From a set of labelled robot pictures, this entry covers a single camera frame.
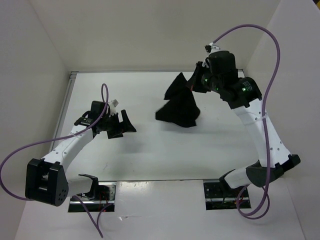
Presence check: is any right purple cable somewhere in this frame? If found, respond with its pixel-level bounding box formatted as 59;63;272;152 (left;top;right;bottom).
212;23;281;219

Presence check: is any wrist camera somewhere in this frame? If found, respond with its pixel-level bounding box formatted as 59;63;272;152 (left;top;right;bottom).
204;42;221;55
107;99;119;116

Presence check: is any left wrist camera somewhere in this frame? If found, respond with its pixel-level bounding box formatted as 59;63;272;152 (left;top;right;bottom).
107;99;119;116

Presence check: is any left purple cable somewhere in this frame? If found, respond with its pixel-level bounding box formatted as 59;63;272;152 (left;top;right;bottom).
0;83;111;238

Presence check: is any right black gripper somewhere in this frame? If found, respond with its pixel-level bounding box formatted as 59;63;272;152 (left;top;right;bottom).
185;60;222;93

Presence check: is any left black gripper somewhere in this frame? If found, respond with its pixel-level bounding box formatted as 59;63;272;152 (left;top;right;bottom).
100;109;136;139

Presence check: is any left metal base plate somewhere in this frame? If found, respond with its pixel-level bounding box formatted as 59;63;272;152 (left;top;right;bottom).
68;181;117;213

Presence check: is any metal base plate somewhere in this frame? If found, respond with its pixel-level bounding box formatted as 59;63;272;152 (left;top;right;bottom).
68;181;117;213
203;179;243;211

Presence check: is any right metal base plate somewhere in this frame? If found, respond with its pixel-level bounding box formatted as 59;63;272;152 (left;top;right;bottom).
203;179;243;211

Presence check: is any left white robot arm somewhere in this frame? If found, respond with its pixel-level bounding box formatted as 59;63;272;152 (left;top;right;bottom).
25;100;137;207

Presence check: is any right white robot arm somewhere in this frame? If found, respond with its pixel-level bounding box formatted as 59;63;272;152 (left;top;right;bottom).
187;47;301;197

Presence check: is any purple cable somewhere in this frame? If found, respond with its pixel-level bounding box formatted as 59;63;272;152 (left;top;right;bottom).
212;23;281;219
0;83;111;238

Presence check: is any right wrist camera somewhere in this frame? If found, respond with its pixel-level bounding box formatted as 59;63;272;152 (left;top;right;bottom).
204;42;221;55

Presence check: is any black skirt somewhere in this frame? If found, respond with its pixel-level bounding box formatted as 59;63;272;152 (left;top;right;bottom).
155;73;201;128

